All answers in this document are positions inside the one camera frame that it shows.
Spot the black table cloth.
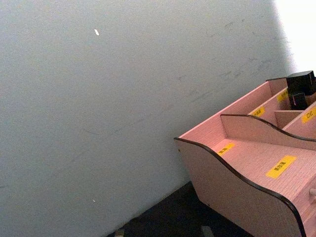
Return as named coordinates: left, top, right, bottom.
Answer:
left=106, top=181, right=255, bottom=237

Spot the pink wooden desk organizer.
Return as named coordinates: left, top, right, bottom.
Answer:
left=173, top=77, right=316, bottom=237

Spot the small black square cap bottle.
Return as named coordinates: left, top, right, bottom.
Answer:
left=288, top=92, right=308, bottom=111

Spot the large black square cap bottle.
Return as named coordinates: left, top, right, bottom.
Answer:
left=286, top=70, right=316, bottom=97

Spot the plain pale wall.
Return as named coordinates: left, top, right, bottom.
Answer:
left=0, top=0, right=316, bottom=237

